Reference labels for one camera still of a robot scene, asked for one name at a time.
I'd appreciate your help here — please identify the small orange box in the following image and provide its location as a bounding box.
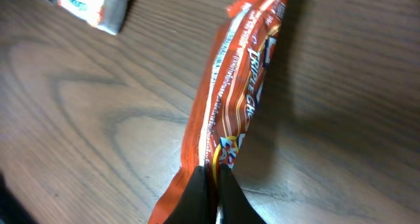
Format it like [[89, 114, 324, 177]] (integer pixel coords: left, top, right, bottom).
[[58, 0, 129, 35]]

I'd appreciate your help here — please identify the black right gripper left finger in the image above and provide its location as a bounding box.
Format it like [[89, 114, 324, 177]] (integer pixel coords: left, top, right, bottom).
[[163, 166, 211, 224]]

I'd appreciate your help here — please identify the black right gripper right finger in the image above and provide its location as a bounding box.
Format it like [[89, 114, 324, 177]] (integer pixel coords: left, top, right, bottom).
[[218, 164, 266, 224]]

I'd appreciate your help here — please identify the red snack bag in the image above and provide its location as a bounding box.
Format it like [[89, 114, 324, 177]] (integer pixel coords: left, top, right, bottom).
[[148, 0, 287, 223]]

